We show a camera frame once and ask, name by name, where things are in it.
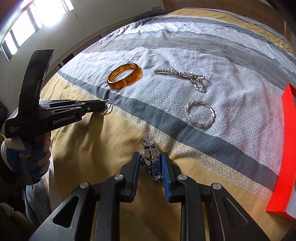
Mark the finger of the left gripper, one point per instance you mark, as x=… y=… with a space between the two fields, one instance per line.
x=92 y=109
x=76 y=103

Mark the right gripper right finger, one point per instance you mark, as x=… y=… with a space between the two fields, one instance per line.
x=172 y=187

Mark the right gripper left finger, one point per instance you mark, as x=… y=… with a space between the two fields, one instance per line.
x=131 y=173

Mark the silver wristwatch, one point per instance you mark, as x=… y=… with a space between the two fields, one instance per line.
x=151 y=159

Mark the amber bangle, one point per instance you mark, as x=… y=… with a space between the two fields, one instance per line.
x=133 y=77

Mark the twisted silver bangle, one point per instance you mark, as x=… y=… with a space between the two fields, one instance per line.
x=195 y=103

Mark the red jewelry box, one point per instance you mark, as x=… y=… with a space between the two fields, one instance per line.
x=282 y=201

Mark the gloved left hand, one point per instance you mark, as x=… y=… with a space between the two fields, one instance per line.
x=29 y=161

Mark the striped duvet cover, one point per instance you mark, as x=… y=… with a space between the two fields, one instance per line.
x=238 y=66

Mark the window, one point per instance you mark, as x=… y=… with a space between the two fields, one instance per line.
x=29 y=19

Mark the wooden headboard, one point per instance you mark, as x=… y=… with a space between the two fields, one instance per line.
x=260 y=11

